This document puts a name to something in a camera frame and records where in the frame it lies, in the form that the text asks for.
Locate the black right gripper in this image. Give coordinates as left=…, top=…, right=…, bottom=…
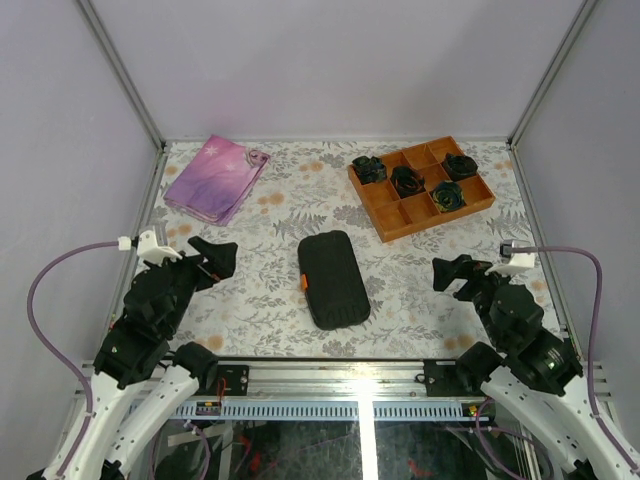
left=429, top=252, right=515, bottom=346

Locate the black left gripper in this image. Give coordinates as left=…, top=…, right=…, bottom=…
left=150, top=237, right=240, bottom=336

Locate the black plastic tool case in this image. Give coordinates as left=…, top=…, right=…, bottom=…
left=297, top=230, right=371, bottom=331

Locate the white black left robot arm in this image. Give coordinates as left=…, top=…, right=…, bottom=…
left=27, top=229, right=238, bottom=479

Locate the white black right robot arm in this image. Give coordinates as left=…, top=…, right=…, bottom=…
left=432, top=254, right=639, bottom=479

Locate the orange compartment tray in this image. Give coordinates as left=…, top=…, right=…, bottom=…
left=348, top=136, right=495, bottom=243

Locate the purple folded cloth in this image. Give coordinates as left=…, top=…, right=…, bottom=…
left=164, top=136, right=271, bottom=226

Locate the black green rolled tape front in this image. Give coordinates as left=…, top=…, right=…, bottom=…
left=430, top=181, right=466, bottom=213

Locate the black rolled tape centre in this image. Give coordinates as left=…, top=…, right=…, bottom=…
left=391, top=165, right=425, bottom=199

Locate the black rolled tape far right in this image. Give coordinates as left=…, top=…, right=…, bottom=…
left=442, top=153, right=478, bottom=182

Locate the black rolled tape far left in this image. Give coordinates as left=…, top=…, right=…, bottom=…
left=352, top=156, right=387, bottom=185

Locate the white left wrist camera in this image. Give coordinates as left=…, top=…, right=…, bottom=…
left=117, top=230, right=182, bottom=266

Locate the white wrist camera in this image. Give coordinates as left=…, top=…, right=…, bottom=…
left=486, top=240, right=535, bottom=277
left=117, top=230, right=182, bottom=266

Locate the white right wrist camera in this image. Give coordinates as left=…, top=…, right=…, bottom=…
left=486, top=240, right=535, bottom=277

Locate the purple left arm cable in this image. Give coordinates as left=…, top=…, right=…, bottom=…
left=27, top=240, right=211, bottom=480

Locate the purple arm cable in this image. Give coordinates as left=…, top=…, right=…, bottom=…
left=474, top=244, right=636, bottom=480
left=27, top=240, right=211, bottom=480

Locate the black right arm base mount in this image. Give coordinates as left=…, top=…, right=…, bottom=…
left=423, top=359, right=482, bottom=398

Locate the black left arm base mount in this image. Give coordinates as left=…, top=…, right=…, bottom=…
left=198, top=364, right=250, bottom=398

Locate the aluminium front rail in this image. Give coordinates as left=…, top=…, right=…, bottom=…
left=74, top=358, right=614, bottom=421

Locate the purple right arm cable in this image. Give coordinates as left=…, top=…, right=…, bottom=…
left=474, top=244, right=636, bottom=480

